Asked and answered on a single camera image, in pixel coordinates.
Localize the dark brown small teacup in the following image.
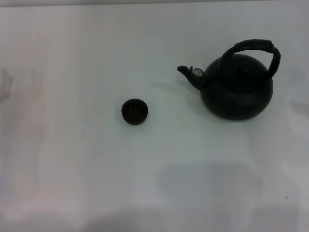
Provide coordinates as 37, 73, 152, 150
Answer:
121, 98, 149, 126

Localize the black round teapot with handle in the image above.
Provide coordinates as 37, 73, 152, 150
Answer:
176, 38, 282, 121

